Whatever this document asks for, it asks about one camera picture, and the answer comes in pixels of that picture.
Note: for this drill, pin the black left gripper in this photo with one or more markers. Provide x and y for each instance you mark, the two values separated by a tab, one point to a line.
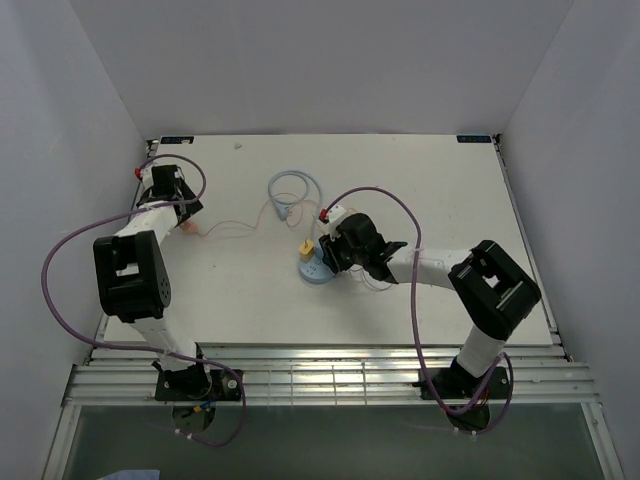
192	206

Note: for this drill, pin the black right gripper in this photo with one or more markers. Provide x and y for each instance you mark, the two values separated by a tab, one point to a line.
330	251

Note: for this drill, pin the round blue power socket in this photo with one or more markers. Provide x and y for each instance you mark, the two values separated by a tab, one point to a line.
314	270

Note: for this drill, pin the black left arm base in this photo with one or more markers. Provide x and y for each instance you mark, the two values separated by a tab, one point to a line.
195	394

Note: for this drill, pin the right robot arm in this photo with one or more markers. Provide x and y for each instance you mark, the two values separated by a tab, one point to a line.
495	291

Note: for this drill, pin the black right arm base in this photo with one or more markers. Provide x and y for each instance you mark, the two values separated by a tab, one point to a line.
453	383

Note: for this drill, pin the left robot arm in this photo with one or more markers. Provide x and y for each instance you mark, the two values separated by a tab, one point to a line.
133	282

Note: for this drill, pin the yellow charger plug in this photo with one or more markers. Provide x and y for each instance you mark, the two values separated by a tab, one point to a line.
306	250

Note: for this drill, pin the left blue corner label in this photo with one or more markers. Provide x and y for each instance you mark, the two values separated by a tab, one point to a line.
177	140

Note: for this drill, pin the blue corner label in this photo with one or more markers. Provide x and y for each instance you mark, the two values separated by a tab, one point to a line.
474	139
177	140

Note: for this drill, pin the right blue corner label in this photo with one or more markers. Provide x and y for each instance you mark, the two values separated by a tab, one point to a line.
474	139

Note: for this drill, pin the blue cloth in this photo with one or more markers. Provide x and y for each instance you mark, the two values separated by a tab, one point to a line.
134	474

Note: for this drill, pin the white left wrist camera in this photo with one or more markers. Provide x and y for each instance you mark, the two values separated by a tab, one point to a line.
145	176

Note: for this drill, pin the blue three-pin wall plug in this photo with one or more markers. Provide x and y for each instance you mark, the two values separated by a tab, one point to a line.
282	210

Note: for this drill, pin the aluminium table edge rail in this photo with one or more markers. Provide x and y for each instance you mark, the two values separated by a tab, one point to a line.
279	376

